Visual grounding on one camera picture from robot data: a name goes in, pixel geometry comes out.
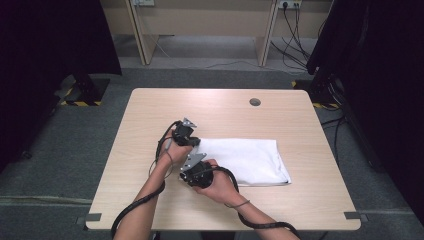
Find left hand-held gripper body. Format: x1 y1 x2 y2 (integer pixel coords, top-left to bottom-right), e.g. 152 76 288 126
172 117 201 147

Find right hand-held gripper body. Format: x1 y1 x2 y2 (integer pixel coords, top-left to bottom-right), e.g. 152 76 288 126
179 152 214 189

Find white printed tank top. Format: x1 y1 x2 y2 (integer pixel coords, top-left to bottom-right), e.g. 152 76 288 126
179 137 292 187

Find person's left hand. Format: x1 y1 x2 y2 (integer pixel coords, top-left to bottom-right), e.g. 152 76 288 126
158 129 194 168

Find person's right hand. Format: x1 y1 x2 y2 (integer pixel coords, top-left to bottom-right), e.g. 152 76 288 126
193 159 246 206

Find black metal stand base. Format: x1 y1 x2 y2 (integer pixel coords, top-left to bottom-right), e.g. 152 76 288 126
54 73 111 108
291 66 346 111

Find grey tape strip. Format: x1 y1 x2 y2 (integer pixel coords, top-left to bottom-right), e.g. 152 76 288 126
75 213 103 226
343 211 369 223

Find beige wooden desk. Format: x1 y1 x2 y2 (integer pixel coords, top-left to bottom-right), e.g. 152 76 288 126
99 0 334 68

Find black curtain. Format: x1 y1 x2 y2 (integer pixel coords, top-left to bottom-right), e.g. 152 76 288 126
0 0 123 173
306 0 424 228

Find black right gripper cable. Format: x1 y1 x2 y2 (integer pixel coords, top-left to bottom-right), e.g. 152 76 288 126
199 165 301 239

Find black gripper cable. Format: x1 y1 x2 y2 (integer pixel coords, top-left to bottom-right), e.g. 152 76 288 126
110 120 183 239
199 165 301 239

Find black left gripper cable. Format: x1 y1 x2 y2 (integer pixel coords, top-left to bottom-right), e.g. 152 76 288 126
110 120 183 239

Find white floor cable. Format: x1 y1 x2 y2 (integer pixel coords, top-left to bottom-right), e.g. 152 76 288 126
146 31 301 74

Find black floor cables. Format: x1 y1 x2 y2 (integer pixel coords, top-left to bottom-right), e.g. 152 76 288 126
320 113 349 163

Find black plugged power cables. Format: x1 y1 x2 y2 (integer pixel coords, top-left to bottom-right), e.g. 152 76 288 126
269 2 326 72

